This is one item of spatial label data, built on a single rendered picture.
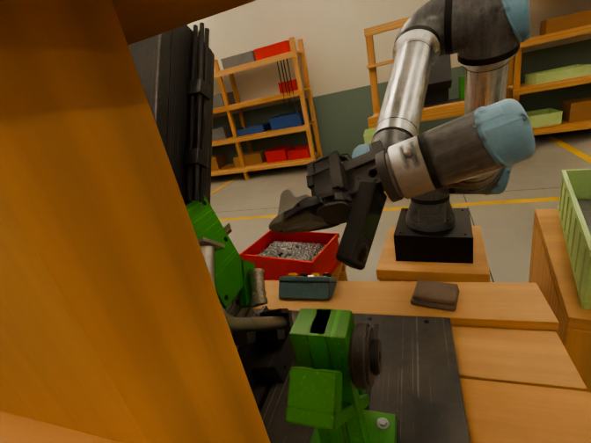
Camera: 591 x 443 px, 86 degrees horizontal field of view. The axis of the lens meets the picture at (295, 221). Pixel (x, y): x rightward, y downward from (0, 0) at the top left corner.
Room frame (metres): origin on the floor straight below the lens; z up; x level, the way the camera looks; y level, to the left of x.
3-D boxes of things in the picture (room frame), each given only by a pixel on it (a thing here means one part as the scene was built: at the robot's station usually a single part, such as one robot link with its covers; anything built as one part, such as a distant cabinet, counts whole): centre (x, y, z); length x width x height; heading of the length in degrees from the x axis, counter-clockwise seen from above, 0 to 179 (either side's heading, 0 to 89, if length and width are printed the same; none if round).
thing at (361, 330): (0.29, -0.05, 1.12); 0.07 x 0.03 x 0.08; 157
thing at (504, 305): (0.83, 0.19, 0.82); 1.50 x 0.14 x 0.15; 67
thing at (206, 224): (0.60, 0.20, 1.17); 0.13 x 0.12 x 0.20; 67
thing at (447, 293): (0.63, -0.29, 0.91); 0.10 x 0.08 x 0.03; 54
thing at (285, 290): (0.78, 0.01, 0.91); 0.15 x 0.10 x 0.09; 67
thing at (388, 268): (0.95, -0.44, 0.83); 0.32 x 0.32 x 0.04; 62
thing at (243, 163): (6.53, 0.68, 1.10); 3.01 x 0.55 x 2.20; 66
